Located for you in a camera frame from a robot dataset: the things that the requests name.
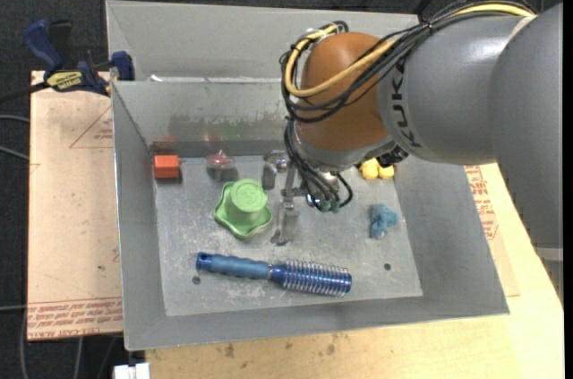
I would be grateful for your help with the orange-red block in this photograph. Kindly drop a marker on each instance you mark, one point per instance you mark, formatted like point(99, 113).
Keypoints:
point(166, 166)

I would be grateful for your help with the yellow toy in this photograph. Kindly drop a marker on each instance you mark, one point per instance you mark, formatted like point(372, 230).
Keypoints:
point(375, 169)

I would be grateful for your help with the blue hairbrush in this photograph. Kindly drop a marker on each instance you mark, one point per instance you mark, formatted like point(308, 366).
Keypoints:
point(304, 276)

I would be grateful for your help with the blue plush toy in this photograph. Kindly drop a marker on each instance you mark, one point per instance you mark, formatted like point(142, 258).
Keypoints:
point(381, 220)

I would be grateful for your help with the green plastic cup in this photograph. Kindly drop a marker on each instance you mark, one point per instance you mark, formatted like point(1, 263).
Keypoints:
point(244, 207)

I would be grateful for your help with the grey metal bin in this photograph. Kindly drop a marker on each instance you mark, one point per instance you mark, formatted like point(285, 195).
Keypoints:
point(188, 45)

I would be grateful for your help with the clear glass thing, red top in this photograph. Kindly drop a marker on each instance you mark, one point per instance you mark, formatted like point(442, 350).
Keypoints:
point(220, 164)

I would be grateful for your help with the small grey metal object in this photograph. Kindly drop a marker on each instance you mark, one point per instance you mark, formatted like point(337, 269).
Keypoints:
point(269, 176)

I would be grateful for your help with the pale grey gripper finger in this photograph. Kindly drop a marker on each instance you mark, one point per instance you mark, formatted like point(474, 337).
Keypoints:
point(293, 222)
point(279, 229)

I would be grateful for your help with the brown cardboard board, red print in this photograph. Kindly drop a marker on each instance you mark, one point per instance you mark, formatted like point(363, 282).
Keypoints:
point(71, 211)

